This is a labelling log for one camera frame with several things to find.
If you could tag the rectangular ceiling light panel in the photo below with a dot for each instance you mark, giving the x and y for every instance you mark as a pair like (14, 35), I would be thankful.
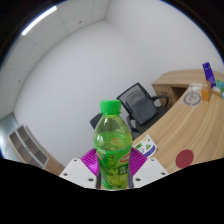
(38, 20)

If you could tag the green drink bottle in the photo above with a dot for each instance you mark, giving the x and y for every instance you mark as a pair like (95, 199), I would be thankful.
(112, 153)

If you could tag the wooden side desk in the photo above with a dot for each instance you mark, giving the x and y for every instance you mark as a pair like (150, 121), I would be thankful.
(168, 88)

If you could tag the black mesh office chair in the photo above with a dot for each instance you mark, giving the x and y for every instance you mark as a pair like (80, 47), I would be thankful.
(141, 105)

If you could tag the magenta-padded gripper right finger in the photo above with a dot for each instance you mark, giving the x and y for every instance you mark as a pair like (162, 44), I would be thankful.
(150, 170)

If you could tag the flat round red coaster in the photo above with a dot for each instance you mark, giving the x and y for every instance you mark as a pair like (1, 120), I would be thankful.
(184, 158)

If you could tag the small green box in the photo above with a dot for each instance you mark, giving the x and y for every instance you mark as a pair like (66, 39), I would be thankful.
(220, 85)

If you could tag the white printed sticker sheet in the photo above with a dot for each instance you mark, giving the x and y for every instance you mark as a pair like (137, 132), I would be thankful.
(146, 146)

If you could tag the round clear coiled disc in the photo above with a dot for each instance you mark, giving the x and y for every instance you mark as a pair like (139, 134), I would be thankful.
(192, 98)

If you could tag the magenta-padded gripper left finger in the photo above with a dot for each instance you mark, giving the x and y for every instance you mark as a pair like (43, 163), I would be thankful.
(77, 171)

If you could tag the purple upright box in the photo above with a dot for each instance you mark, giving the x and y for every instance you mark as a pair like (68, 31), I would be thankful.
(209, 74)

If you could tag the small orange box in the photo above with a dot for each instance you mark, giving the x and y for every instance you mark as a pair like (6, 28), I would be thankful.
(206, 92)

